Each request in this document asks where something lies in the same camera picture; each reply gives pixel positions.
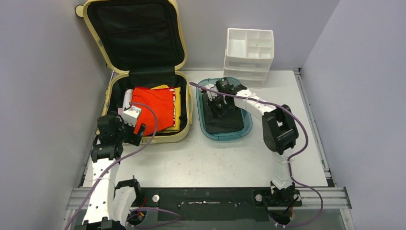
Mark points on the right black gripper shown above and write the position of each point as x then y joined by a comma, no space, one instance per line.
217,103

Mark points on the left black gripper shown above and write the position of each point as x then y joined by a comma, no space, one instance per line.
133,138

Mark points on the dark navy fabric item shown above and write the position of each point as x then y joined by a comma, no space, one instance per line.
232,121

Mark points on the teal transparent plastic tray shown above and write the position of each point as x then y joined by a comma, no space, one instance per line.
202,98

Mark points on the yellow hard-shell suitcase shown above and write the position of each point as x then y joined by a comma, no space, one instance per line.
142,42

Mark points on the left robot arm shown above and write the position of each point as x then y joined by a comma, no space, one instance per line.
109,202

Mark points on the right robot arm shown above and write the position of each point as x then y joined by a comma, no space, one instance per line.
279,132

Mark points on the red white striped garment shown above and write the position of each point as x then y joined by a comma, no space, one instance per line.
157,108

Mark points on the yellow folded garment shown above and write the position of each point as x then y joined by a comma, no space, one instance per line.
177,108

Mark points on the white cylindrical bottle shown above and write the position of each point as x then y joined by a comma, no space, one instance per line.
127,99

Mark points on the white plastic drawer organizer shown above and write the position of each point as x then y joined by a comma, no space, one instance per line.
249,55

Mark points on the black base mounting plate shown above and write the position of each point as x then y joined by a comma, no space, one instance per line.
220,204

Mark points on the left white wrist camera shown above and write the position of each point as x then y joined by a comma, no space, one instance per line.
130,114

